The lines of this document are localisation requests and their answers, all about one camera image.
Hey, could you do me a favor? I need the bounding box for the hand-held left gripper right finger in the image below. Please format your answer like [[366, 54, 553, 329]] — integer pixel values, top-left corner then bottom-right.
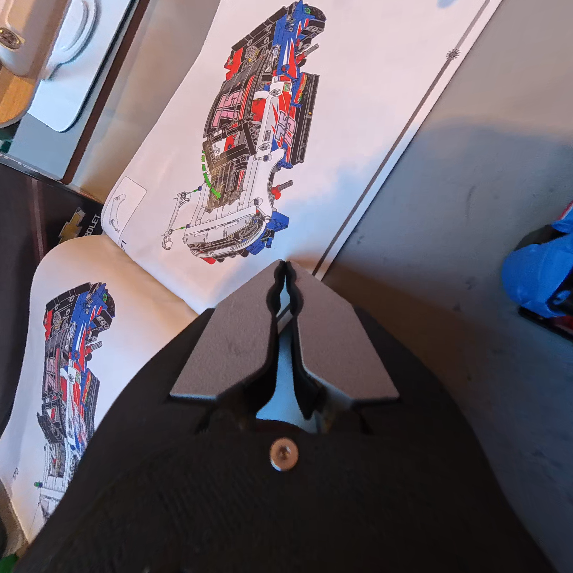
[[286, 261, 400, 419]]

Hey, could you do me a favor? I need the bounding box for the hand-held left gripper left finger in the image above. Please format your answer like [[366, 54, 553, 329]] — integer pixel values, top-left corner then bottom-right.
[[169, 260, 286, 399]]

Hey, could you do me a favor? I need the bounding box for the toy brick race car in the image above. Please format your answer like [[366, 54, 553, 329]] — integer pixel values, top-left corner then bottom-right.
[[501, 214, 573, 342]]

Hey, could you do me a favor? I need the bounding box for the open instruction booklet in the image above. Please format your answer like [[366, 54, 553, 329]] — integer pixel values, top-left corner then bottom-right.
[[0, 0, 504, 544]]

